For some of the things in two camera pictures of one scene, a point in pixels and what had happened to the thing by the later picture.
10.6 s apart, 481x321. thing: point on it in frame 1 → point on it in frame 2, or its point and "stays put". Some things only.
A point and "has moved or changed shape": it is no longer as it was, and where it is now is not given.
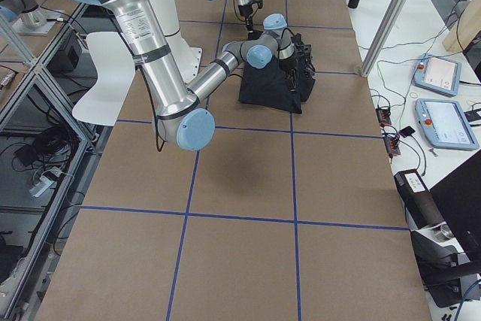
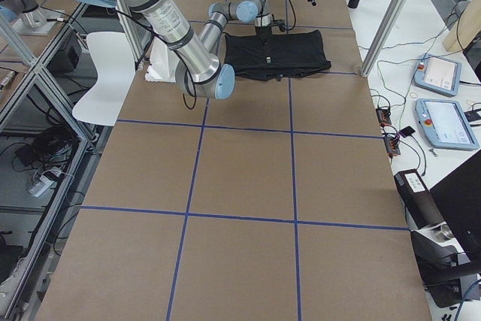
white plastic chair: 116,70 stays put
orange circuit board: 391,142 stays put
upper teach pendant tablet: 437,74 stays put
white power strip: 43,184 stays put
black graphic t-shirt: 269,87 has moved or changed shape
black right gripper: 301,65 → 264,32
